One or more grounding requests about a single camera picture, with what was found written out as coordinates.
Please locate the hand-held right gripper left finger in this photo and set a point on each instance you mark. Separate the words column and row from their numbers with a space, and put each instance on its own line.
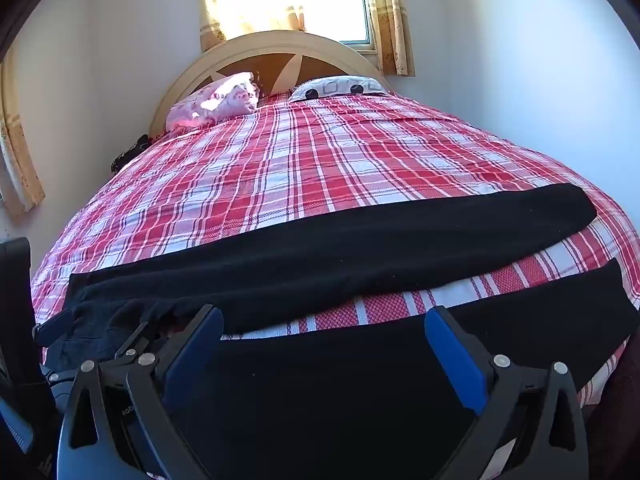
column 192, row 360

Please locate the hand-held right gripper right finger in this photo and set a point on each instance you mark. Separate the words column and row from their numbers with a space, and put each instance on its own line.
column 452, row 360

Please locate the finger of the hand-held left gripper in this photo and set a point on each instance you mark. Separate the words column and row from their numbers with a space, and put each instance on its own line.
column 52, row 327
column 132, row 342

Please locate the black pants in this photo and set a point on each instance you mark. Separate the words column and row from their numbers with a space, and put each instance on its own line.
column 350, row 250

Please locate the yellow patterned curtain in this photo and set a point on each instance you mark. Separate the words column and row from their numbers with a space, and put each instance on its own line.
column 225, row 15
column 17, row 160
column 392, row 25

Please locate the dark maroon cloth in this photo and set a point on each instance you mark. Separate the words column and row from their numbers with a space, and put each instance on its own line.
column 617, row 410

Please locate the dark bundle beside bed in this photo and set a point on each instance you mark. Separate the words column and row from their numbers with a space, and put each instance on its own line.
column 129, row 152

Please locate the red plaid bedspread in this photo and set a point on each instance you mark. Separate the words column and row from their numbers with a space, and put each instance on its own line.
column 310, row 160

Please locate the pink floral pillow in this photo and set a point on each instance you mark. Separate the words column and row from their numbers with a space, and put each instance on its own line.
column 215, row 102

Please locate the white patterned pillow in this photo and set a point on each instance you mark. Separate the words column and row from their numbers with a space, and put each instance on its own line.
column 335, row 87

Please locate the cream wooden headboard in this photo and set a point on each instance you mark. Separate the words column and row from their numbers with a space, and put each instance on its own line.
column 235, row 57

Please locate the window behind headboard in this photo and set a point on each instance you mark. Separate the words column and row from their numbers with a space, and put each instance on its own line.
column 340, row 5

